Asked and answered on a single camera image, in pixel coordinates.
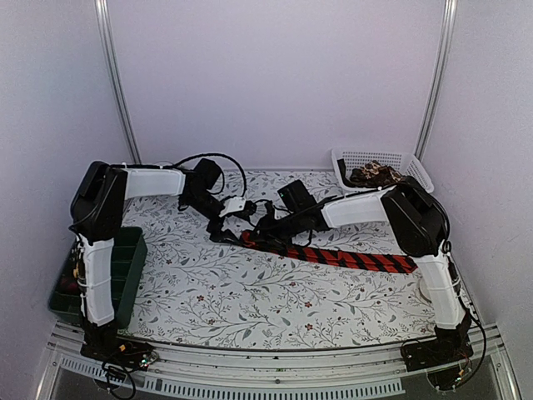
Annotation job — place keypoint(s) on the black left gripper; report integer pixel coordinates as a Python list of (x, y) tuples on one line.
[(222, 237)]

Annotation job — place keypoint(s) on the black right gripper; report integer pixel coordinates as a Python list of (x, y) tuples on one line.
[(269, 232)]

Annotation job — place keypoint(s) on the red black striped tie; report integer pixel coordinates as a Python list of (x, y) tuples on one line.
[(386, 263)]

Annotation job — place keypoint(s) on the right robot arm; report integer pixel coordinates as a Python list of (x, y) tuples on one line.
[(419, 224)]

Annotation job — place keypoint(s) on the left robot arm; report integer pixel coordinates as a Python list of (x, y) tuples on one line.
[(97, 210)]

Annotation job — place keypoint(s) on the floral patterned table mat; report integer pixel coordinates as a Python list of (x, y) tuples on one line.
[(196, 292)]

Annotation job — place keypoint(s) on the brown patterned tie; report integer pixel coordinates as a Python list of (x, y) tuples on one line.
[(374, 175)]

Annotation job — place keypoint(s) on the dark green divided organizer box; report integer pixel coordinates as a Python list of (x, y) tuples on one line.
[(127, 262)]

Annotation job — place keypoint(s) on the white ceramic mug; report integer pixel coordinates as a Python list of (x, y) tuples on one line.
[(423, 290)]

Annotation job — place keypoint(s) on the dark red rolled tie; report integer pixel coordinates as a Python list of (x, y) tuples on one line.
[(68, 285)]

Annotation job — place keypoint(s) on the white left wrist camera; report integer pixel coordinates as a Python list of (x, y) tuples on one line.
[(233, 205)]

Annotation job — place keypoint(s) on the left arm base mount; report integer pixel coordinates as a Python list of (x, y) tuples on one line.
[(119, 358)]

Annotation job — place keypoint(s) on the slotted aluminium front rail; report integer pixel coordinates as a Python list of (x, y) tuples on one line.
[(353, 373)]

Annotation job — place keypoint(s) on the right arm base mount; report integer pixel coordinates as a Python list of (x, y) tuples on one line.
[(437, 354)]

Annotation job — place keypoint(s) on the right aluminium frame post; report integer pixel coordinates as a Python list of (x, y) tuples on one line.
[(442, 56)]

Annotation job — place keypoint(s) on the aluminium frame post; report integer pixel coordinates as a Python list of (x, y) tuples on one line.
[(442, 56), (110, 56)]

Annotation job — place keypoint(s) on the left aluminium frame post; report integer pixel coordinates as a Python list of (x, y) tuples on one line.
[(110, 56)]

